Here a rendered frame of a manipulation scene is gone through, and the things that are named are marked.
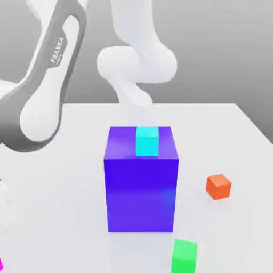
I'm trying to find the large blue box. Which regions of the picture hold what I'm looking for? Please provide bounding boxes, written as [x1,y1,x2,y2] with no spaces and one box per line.
[103,126,179,234]

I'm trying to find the small green cube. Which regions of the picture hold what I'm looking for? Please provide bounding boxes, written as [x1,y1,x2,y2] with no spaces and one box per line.
[171,238,198,273]

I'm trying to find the small cyan cube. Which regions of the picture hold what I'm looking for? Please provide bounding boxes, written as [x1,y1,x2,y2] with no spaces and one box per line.
[135,126,159,157]

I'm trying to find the small orange cube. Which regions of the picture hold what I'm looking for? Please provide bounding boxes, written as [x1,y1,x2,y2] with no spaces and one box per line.
[205,173,232,200]

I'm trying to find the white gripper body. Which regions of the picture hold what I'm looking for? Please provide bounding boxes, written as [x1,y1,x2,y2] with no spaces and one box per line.
[0,183,10,234]

